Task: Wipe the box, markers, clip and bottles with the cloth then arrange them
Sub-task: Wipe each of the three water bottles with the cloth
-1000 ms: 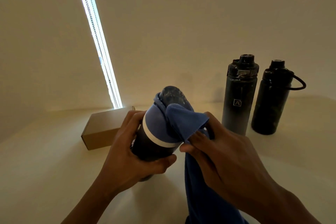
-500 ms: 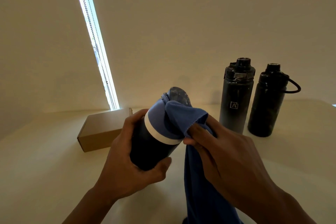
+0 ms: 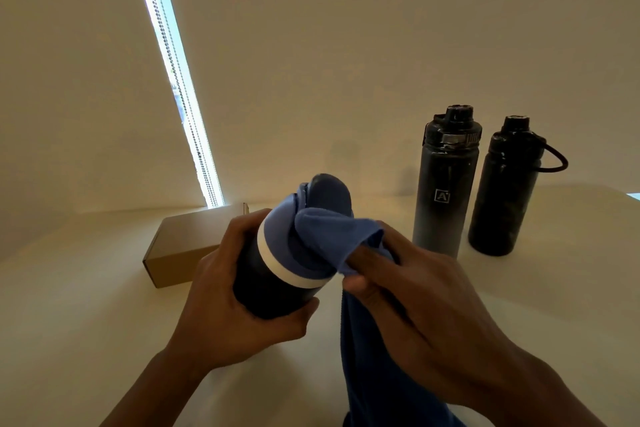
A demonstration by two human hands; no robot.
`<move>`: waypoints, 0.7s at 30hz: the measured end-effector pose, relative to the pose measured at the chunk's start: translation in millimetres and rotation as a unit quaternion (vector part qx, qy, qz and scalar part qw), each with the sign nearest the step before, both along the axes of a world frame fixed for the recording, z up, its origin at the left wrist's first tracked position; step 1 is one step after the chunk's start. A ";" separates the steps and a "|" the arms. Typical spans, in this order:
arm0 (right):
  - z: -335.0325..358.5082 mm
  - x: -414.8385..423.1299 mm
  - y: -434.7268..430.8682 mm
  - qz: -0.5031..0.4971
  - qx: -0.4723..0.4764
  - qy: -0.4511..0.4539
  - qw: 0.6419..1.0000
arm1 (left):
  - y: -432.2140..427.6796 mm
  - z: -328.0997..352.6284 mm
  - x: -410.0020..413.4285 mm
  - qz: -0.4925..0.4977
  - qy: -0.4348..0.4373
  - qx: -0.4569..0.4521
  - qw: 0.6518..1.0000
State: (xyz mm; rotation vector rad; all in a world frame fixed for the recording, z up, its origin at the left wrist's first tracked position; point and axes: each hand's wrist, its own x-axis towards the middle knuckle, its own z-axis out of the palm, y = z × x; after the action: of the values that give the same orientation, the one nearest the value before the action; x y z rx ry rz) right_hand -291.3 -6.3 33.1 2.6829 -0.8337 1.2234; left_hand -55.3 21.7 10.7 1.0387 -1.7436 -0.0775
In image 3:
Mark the person's left hand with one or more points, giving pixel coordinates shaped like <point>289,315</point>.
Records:
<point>220,316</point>

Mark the person's right hand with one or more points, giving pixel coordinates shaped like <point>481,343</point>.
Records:
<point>440,326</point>

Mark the brown paper box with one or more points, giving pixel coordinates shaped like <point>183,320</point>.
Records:
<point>180,246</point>

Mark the blue cloth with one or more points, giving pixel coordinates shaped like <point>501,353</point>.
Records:
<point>375,381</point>

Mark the navy bottle with blue lid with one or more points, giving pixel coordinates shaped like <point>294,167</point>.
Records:
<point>295,251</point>

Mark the black grey gradient bottle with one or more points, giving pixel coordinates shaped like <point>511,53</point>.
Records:
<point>442,196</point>

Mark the person's right forearm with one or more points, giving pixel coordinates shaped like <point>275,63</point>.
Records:
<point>545,396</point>

